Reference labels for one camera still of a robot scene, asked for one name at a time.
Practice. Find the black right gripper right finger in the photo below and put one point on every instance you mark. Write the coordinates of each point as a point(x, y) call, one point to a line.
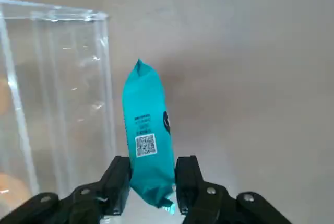
point(206, 195)

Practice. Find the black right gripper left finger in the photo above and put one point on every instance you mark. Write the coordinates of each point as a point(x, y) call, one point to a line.
point(99, 195)

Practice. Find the teal potato chips packet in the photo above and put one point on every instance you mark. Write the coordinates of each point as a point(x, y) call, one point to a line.
point(148, 135)

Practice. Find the clear acrylic stepped shelf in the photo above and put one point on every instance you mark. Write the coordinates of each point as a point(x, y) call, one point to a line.
point(57, 98)

